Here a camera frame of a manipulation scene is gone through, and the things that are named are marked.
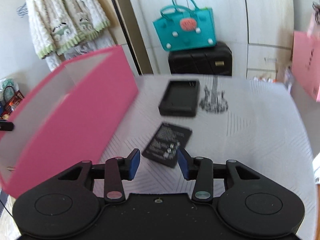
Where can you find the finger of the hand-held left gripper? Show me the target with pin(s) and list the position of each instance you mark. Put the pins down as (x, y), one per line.
(6, 126)

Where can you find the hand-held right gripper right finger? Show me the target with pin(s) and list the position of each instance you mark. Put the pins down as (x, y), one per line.
(183, 166)

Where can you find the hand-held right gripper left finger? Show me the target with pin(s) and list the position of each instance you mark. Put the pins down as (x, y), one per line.
(133, 166)

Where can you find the black battery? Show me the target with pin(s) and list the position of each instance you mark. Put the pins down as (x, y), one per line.
(160, 142)

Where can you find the pink cardboard box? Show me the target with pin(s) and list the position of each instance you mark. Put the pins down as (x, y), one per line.
(62, 130)

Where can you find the black battery charger cradle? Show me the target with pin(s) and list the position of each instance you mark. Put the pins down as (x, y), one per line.
(180, 105)

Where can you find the white green plastic bag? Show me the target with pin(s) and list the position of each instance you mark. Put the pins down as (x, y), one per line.
(7, 85)

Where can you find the black suitcase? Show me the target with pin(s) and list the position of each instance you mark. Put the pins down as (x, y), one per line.
(195, 62)

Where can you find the teal felt handbag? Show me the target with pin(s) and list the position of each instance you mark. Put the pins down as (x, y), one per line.
(180, 37)

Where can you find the clear plastic bag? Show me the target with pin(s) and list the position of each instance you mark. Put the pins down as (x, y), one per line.
(288, 80)

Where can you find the pink paper shopping bag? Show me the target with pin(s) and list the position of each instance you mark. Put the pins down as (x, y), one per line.
(305, 62)

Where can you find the grey wood three-door wardrobe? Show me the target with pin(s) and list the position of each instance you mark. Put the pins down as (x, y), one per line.
(262, 17)

